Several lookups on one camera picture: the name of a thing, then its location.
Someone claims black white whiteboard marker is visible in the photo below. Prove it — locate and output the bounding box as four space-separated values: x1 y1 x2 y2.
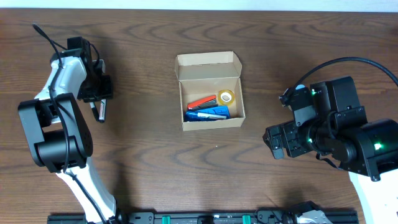
99 99 107 123

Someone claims black sharpie marker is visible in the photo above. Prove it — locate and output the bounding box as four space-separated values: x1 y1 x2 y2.
90 102 99 122

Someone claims blue plastic block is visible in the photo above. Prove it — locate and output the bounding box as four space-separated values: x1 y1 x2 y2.
185 106 230 122

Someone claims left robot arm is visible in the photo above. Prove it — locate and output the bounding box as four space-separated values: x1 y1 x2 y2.
18 37 128 223

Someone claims yellow tape roll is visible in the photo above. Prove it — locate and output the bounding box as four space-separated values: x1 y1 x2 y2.
217 90 235 106

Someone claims red black stapler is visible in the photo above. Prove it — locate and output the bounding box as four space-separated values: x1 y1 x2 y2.
187 95 218 111

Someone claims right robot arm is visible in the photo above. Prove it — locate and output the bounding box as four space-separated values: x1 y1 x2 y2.
263 77 397 223

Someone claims cardboard box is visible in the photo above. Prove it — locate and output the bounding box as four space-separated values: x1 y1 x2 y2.
175 51 246 131

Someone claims black mounting rail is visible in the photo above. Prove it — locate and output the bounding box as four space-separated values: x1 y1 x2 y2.
47 200 359 224

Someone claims blue white whiteboard marker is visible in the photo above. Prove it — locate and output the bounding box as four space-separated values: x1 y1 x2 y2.
185 111 228 121

